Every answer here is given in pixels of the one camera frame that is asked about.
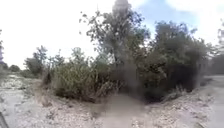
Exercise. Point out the clump of trees and bushes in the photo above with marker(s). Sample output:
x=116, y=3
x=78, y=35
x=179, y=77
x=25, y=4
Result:
x=133, y=60

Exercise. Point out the pale dirt gravel path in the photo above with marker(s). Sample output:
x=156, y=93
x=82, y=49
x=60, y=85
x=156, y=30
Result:
x=66, y=115

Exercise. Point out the low distant bushes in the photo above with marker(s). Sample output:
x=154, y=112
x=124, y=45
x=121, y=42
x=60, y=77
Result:
x=33, y=65

